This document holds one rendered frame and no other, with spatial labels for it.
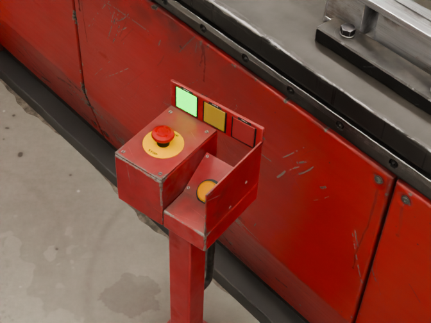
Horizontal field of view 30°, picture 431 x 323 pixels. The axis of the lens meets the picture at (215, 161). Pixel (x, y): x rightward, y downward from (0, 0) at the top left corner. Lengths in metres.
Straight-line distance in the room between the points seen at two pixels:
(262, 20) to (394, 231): 0.45
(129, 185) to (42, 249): 0.87
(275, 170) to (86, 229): 0.80
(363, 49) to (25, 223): 1.23
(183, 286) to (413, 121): 0.59
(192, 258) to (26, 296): 0.72
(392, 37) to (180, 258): 0.58
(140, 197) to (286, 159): 0.33
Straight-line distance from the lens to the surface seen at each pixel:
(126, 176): 1.40
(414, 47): 1.41
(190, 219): 1.38
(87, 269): 2.20
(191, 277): 1.61
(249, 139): 1.38
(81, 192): 2.38
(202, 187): 1.40
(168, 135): 1.37
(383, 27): 1.44
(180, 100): 1.44
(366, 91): 1.39
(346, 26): 1.45
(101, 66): 2.06
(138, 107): 1.99
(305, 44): 1.47
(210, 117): 1.41
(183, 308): 1.71
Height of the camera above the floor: 1.77
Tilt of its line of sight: 46 degrees down
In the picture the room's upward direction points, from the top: 3 degrees clockwise
